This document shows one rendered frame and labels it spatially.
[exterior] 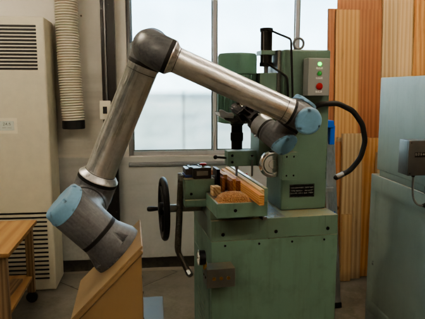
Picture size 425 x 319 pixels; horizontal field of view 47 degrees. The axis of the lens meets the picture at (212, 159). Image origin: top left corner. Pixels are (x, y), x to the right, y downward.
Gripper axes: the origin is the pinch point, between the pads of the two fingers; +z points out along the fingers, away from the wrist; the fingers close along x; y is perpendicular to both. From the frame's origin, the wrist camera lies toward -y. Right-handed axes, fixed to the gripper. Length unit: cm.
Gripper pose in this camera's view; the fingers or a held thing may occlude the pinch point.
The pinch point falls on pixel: (228, 100)
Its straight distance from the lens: 201.8
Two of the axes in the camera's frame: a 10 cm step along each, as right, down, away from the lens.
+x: -7.2, 7.0, -0.5
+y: -3.8, -4.5, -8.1
